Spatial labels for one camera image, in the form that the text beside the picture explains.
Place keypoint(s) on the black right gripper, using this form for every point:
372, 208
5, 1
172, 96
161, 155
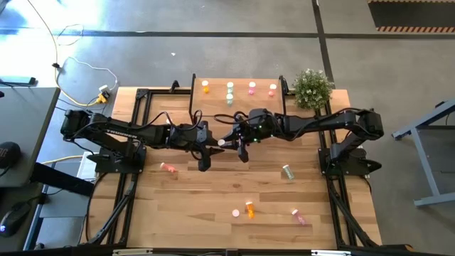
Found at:
261, 126

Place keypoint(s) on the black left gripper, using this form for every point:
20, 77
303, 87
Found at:
188, 137

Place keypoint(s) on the pink medicine bottle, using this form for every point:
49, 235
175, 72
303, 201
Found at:
272, 89
235, 213
167, 167

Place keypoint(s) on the green medicine bottle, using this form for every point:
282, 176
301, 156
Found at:
230, 87
229, 99
288, 172

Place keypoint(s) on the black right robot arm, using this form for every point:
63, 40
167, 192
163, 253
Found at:
320, 122

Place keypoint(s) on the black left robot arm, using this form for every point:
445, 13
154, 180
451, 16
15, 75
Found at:
117, 129

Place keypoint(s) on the green potted plant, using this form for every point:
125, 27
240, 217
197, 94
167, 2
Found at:
313, 89

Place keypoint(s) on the yellow plug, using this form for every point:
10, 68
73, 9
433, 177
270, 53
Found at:
102, 99

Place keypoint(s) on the white box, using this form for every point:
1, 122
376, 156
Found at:
85, 170

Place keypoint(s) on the white power adapter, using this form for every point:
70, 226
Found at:
104, 89

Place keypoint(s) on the black desk leg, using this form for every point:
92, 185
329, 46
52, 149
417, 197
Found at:
60, 179

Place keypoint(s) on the grey desk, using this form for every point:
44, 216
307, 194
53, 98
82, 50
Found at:
25, 117

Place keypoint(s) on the black computer mouse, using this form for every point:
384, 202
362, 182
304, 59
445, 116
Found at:
12, 220

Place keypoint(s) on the black mat hazard stripes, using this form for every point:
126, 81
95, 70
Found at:
409, 14

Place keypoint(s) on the black aluminium rig frame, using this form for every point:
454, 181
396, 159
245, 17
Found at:
331, 188

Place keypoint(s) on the silver aluminium bracket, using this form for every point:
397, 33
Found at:
133, 252
330, 253

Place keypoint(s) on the grey table frame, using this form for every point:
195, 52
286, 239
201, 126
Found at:
425, 167

